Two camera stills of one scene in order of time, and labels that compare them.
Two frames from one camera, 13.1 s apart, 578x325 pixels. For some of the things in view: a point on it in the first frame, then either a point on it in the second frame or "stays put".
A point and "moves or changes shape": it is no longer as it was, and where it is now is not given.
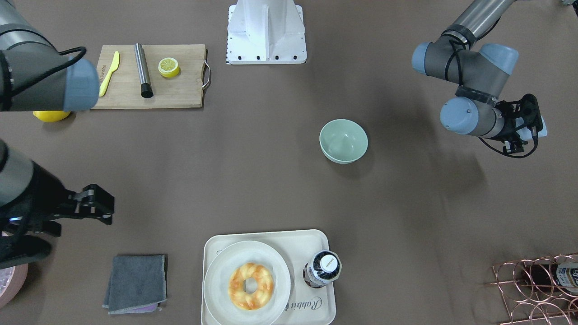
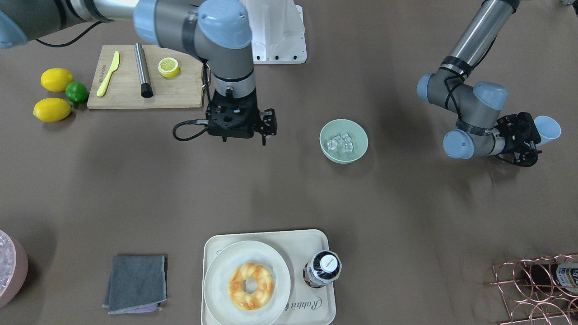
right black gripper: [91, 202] → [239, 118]
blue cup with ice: [525, 133] moves or changes shape
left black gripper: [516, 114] → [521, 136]
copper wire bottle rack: [541, 291] stays put
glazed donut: [250, 286] stays put
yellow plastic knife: [104, 86] stays put
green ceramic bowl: [343, 141] stays put
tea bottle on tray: [324, 266] stays put
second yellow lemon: [51, 116] stays put
